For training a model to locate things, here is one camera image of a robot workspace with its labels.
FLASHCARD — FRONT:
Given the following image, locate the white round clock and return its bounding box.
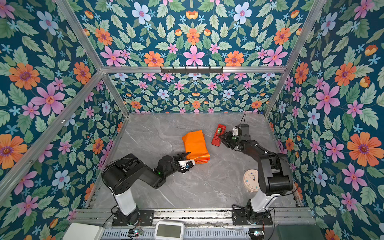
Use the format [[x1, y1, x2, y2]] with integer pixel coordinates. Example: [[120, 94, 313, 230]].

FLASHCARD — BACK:
[[243, 169, 260, 193]]

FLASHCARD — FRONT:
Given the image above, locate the red tape dispenser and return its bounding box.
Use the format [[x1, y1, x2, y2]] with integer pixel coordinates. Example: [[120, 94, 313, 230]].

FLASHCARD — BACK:
[[211, 124, 226, 147]]

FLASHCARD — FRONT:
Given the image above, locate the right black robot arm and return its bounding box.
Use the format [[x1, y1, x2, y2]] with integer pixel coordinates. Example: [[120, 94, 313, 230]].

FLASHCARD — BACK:
[[219, 124, 294, 225]]

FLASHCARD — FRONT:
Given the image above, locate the white display device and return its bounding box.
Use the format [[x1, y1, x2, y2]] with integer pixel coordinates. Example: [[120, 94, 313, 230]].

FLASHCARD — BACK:
[[154, 221, 185, 240]]

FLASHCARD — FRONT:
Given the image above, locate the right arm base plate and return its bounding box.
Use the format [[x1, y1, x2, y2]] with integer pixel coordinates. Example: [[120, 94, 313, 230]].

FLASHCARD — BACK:
[[231, 209, 274, 226]]

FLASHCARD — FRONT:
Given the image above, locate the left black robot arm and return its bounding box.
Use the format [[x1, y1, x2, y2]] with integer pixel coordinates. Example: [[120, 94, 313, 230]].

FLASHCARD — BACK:
[[102, 153, 196, 221]]

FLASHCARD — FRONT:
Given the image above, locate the green mat bottom right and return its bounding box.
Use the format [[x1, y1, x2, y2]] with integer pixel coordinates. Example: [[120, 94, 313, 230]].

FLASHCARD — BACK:
[[277, 225, 325, 240]]

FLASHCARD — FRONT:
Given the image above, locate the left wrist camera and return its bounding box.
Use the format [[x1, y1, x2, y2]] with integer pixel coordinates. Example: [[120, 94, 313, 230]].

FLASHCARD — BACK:
[[179, 160, 196, 173]]

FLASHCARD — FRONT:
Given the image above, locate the black hook rail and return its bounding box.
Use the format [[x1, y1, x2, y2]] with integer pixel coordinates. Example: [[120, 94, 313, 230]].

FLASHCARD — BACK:
[[160, 67, 224, 74]]

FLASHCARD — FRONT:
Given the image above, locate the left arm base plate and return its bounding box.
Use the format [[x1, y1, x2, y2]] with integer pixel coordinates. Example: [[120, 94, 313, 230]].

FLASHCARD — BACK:
[[112, 209, 155, 227]]

